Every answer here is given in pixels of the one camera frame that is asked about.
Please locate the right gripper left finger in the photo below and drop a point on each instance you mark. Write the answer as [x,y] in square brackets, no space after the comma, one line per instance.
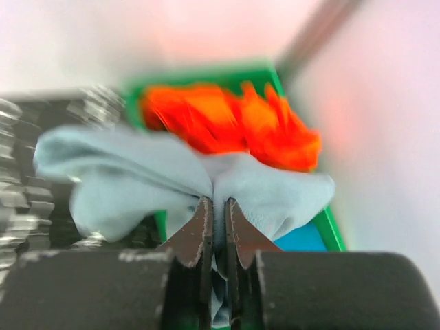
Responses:
[187,302]

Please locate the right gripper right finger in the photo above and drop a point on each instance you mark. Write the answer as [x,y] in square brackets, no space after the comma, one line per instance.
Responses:
[245,288]

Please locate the grey-blue t shirt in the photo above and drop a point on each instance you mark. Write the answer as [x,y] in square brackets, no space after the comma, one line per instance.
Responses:
[121,176]

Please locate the teal blue t shirt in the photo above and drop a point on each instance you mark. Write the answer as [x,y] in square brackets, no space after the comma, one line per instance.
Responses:
[304,239]

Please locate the orange t shirt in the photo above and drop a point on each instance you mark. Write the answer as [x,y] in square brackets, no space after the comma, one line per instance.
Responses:
[215,121]

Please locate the green plastic bin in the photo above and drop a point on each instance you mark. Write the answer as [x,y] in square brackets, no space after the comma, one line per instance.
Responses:
[230,76]

